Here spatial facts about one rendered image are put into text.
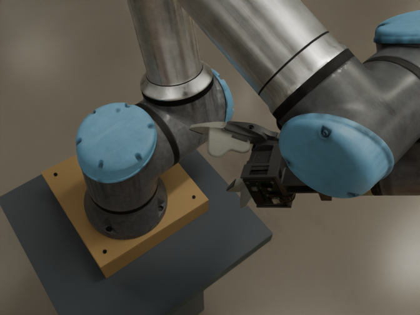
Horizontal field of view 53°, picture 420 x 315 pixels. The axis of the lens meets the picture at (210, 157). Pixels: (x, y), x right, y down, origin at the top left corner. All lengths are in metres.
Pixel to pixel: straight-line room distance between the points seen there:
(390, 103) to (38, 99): 2.23
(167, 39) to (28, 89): 1.86
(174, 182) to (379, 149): 0.73
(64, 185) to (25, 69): 1.69
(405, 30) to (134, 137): 0.49
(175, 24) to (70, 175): 0.49
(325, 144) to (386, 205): 1.74
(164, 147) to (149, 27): 0.22
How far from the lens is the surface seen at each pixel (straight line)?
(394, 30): 0.46
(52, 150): 2.23
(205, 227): 1.04
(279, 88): 0.37
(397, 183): 0.54
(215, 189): 1.09
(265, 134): 0.59
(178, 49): 0.78
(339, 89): 0.37
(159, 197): 0.94
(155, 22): 0.75
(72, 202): 1.03
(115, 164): 0.75
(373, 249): 1.96
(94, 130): 0.80
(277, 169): 0.55
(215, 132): 0.60
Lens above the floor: 1.68
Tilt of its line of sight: 55 degrees down
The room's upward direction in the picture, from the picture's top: straight up
